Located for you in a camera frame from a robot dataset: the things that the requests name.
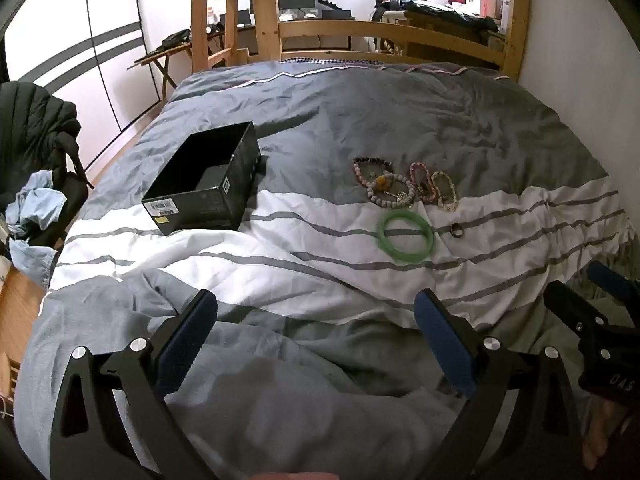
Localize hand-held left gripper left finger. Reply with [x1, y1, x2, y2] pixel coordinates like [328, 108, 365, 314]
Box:
[50, 289, 222, 480]

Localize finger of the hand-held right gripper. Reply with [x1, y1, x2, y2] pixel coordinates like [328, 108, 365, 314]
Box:
[543, 281, 609, 344]
[586, 260, 640, 332]

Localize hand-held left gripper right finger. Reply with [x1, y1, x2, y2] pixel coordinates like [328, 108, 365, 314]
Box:
[414, 287, 599, 480]

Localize black cardboard box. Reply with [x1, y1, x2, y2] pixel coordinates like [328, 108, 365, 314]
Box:
[141, 121, 262, 237]

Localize person's right hand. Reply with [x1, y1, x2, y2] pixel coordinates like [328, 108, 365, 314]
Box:
[581, 394, 631, 472]

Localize green jade bangle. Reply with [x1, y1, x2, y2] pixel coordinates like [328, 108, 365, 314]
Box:
[377, 210, 435, 265]

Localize light blue shirt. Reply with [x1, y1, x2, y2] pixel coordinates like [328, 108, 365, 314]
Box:
[4, 170, 69, 292]

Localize grey white striped duvet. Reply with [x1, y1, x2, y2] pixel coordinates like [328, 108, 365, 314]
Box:
[14, 57, 640, 480]

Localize black puffer jacket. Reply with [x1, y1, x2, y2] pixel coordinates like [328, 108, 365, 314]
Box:
[0, 81, 95, 261]

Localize wooden folding table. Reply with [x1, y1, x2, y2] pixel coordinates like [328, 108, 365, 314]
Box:
[126, 40, 194, 112]

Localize pile of dark clothes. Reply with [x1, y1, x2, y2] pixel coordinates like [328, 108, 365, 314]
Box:
[374, 0, 501, 32]

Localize wooden ladder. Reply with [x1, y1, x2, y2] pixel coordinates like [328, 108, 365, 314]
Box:
[190, 0, 251, 75]

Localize white wardrobe grey stripes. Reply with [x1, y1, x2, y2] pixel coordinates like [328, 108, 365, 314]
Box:
[0, 0, 147, 173]

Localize yellowish bead bracelet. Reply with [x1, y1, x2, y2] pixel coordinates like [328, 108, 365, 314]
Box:
[430, 172, 461, 212]

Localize white bead bracelet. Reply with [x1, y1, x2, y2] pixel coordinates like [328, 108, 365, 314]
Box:
[366, 172, 417, 209]

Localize pale pink bead bracelet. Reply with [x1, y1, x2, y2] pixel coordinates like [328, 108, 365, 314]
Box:
[352, 160, 383, 189]

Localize dark brown bead bracelet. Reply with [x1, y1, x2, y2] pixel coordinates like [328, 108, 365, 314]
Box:
[353, 156, 397, 170]

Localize wooden bed frame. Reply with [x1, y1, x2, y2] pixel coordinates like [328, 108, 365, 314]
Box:
[249, 0, 532, 82]

